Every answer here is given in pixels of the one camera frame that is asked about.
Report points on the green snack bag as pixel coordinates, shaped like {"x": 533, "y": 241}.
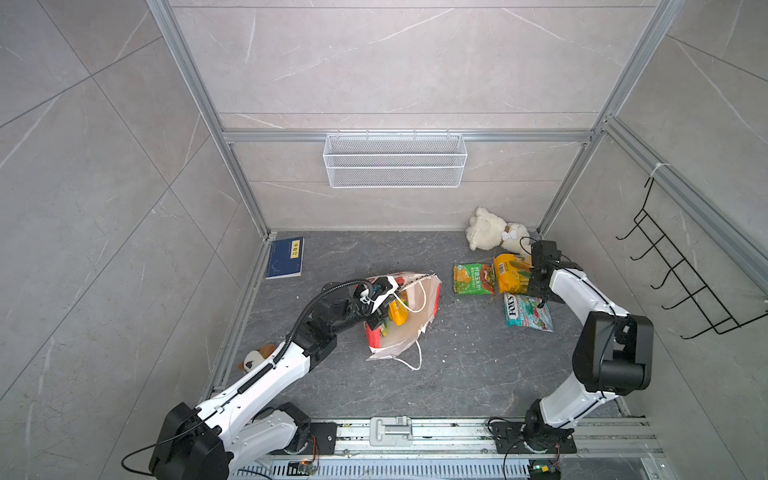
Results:
{"x": 473, "y": 279}

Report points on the white plush teddy bear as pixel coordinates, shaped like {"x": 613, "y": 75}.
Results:
{"x": 487, "y": 231}

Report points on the blue book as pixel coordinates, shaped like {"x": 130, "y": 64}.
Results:
{"x": 285, "y": 258}

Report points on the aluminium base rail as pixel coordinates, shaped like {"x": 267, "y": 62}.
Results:
{"x": 461, "y": 448}

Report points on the small yellow snack packet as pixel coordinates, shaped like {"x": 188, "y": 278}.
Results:
{"x": 398, "y": 312}

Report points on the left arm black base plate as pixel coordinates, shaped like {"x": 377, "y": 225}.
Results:
{"x": 319, "y": 438}

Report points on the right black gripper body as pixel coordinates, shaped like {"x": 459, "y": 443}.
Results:
{"x": 535, "y": 288}

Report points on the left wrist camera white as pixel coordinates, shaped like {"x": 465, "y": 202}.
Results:
{"x": 380, "y": 292}

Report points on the white wire mesh basket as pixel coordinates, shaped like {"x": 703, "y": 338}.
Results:
{"x": 367, "y": 161}

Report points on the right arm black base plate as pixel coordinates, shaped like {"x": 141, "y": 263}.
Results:
{"x": 517, "y": 438}

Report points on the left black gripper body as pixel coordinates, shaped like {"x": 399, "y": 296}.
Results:
{"x": 355, "y": 312}

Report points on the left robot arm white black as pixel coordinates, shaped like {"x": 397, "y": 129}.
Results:
{"x": 235, "y": 427}

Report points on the Fox's mint candy bag teal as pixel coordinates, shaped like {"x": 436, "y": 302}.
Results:
{"x": 526, "y": 311}

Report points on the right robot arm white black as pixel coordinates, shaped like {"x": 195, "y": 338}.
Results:
{"x": 612, "y": 357}

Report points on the brown white plush dog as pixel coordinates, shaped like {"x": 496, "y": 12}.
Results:
{"x": 256, "y": 357}

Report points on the yellow snack bag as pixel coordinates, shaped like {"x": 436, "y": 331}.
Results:
{"x": 512, "y": 274}

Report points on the red white paper gift bag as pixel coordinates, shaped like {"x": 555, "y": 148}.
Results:
{"x": 421, "y": 292}

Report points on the black wire hook rack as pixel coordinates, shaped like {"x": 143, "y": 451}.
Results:
{"x": 718, "y": 318}

